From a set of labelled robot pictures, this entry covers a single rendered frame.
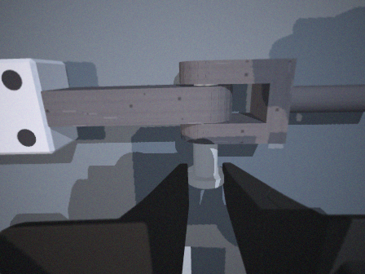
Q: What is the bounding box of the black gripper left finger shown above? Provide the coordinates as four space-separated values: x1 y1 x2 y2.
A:
0 163 189 274

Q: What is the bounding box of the white mounting block with four holes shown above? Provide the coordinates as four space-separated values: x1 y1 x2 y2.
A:
0 59 78 155

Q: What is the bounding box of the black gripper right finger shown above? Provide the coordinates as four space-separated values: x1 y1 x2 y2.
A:
222 162 365 274

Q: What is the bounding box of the grey flat bar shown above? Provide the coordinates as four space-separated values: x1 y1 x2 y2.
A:
41 84 233 127

